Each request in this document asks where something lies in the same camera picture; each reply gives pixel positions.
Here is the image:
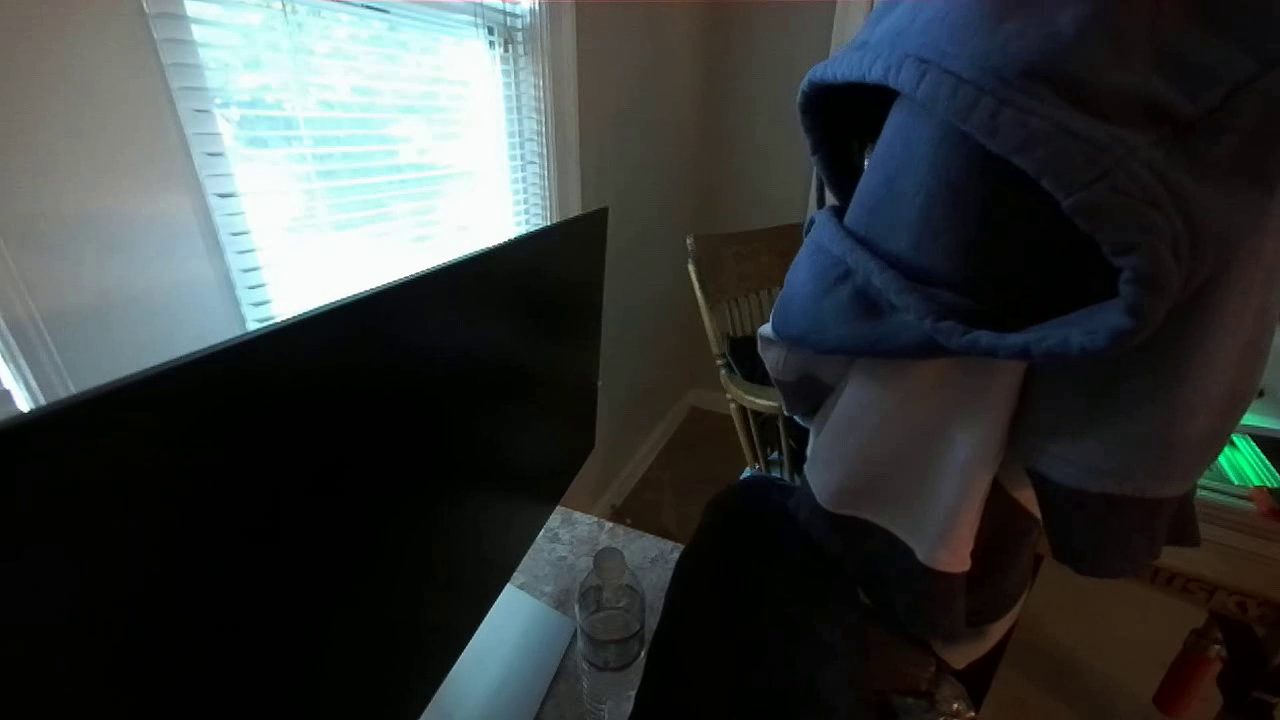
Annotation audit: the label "blue and white jersey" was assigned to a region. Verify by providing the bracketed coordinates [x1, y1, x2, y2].
[754, 0, 1280, 671]

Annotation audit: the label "aluminium rail robot base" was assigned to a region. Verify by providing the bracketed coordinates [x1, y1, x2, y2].
[1202, 401, 1280, 515]

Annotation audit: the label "wooden chair with blue cushion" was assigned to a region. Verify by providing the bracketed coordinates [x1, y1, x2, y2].
[684, 223, 801, 479]

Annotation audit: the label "clear plastic water bottle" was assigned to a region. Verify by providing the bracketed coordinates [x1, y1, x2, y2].
[577, 550, 650, 671]

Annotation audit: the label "black flat screen tv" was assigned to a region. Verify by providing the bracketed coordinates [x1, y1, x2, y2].
[0, 211, 607, 720]

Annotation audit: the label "white window blinds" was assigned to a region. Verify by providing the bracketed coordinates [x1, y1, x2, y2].
[141, 0, 553, 330]

